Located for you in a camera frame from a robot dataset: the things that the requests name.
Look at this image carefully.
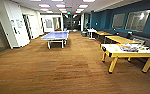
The white paper wall notice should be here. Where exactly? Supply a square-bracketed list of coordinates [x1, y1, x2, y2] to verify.
[10, 19, 17, 28]
[16, 19, 24, 29]

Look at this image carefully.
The small white table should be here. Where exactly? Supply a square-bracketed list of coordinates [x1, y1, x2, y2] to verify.
[87, 28, 98, 40]

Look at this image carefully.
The wooden yellow table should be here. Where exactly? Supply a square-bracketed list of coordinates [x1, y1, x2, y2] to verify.
[105, 35, 141, 45]
[95, 30, 114, 38]

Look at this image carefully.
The white illuminated table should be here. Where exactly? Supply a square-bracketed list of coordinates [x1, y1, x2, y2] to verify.
[99, 42, 150, 75]

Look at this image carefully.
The blue ping pong table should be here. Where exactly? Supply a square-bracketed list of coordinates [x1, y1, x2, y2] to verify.
[40, 30, 71, 50]

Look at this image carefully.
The grey round bin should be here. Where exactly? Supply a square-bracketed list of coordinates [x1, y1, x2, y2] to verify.
[81, 30, 88, 38]

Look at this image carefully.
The dark long sofa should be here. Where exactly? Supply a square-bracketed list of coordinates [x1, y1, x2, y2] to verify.
[119, 30, 150, 49]

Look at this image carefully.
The interior glass window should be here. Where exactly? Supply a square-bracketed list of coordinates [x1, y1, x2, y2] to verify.
[125, 9, 150, 33]
[111, 13, 126, 30]

